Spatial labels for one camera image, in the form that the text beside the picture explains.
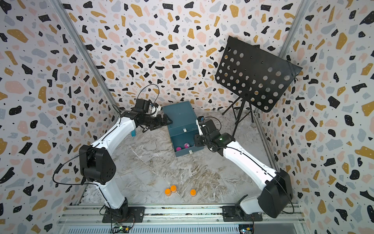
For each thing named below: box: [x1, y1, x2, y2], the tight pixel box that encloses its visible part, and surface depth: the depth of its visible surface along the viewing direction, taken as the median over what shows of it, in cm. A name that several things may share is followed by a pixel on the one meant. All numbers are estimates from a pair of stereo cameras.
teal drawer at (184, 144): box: [170, 129, 205, 158], surface depth 90 cm
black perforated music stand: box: [214, 36, 303, 134], surface depth 79 cm
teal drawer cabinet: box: [162, 100, 199, 149], surface depth 91 cm
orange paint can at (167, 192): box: [164, 188, 172, 197], surface depth 81 cm
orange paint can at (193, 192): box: [189, 189, 197, 196], surface depth 81 cm
